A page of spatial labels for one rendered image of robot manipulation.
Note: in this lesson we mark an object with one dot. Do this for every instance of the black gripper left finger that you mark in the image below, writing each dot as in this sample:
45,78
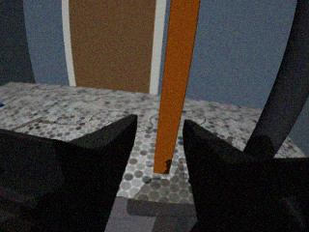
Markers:
87,171

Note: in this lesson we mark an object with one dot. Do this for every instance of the orange handle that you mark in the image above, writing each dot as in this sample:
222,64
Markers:
178,55

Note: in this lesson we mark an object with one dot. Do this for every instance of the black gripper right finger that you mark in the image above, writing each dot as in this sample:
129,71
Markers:
229,186

